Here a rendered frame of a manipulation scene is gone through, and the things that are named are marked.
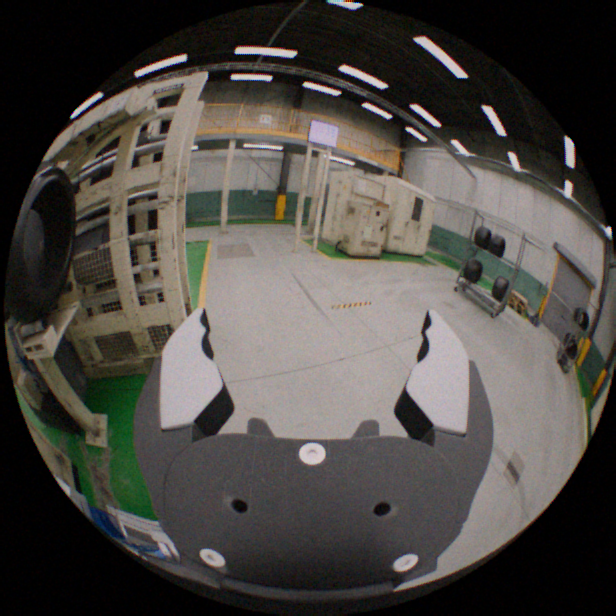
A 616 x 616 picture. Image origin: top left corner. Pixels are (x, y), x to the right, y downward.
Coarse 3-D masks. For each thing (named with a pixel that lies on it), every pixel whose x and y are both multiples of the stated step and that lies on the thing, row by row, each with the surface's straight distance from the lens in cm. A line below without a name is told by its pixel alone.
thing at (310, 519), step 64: (192, 448) 6; (256, 448) 5; (320, 448) 5; (384, 448) 5; (192, 512) 6; (256, 512) 5; (320, 512) 5; (384, 512) 5; (448, 512) 6; (256, 576) 5; (320, 576) 5; (384, 576) 6
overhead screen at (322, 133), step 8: (312, 120) 430; (312, 128) 424; (320, 128) 431; (328, 128) 440; (336, 128) 449; (312, 136) 419; (320, 136) 426; (328, 136) 434; (336, 136) 443; (320, 144) 426; (328, 144) 429
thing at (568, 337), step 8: (584, 296) 623; (576, 304) 743; (576, 312) 676; (584, 312) 639; (576, 320) 622; (584, 320) 716; (568, 328) 741; (584, 328) 674; (568, 336) 677; (560, 344) 746; (568, 344) 633; (576, 344) 639; (560, 352) 664; (568, 352) 679; (576, 352) 644; (568, 360) 715; (568, 368) 639
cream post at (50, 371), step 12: (36, 360) 136; (48, 360) 135; (48, 372) 133; (60, 372) 142; (48, 384) 145; (60, 384) 140; (60, 396) 143; (72, 396) 148; (72, 408) 146; (84, 408) 156; (84, 420) 154; (96, 420) 166; (96, 432) 162
